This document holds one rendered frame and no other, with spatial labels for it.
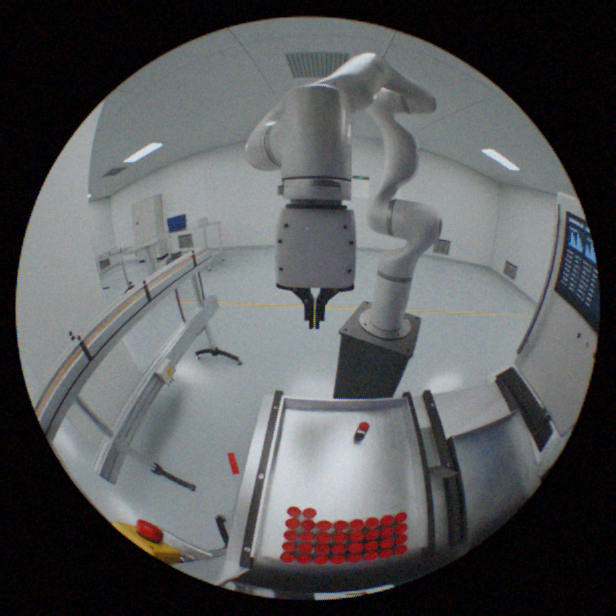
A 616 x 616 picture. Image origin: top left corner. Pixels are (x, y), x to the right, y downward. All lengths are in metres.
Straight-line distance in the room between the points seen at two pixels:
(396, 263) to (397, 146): 0.33
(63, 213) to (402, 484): 1.79
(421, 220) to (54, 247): 1.71
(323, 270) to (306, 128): 0.17
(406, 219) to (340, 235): 0.36
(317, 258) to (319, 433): 0.32
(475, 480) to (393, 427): 0.25
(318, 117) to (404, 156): 0.38
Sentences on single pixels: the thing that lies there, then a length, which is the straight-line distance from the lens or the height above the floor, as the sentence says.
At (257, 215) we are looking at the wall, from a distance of 5.34.
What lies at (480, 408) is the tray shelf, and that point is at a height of 0.88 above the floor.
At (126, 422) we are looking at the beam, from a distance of 1.14.
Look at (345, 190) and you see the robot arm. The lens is 0.24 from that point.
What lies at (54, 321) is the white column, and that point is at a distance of 1.49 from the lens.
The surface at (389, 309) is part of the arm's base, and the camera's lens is 0.66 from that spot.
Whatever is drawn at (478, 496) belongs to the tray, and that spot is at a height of 0.88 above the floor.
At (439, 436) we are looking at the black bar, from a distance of 0.46.
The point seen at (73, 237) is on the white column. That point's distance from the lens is 1.55.
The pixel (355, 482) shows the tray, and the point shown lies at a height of 0.88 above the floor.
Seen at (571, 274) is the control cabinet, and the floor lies 1.27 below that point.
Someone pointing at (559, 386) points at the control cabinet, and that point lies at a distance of 0.96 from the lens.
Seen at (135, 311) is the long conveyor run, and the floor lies 0.90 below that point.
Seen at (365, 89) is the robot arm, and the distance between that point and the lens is 0.36.
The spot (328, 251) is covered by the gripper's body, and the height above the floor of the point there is 1.20.
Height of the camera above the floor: 1.26
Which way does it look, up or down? 30 degrees down
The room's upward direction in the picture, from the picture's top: straight up
